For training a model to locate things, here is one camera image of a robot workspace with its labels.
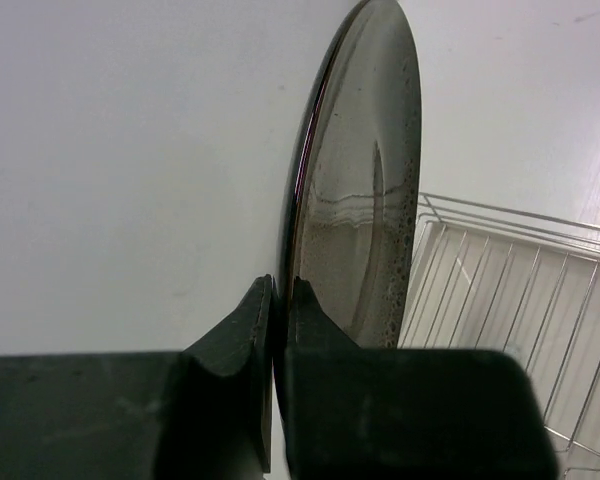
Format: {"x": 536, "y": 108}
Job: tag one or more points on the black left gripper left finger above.
{"x": 200, "y": 413}

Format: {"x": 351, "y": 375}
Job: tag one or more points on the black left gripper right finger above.
{"x": 375, "y": 413}

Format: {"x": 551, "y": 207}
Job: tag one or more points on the brown round plate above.
{"x": 350, "y": 210}

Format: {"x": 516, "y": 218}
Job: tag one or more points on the wire dish rack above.
{"x": 523, "y": 283}

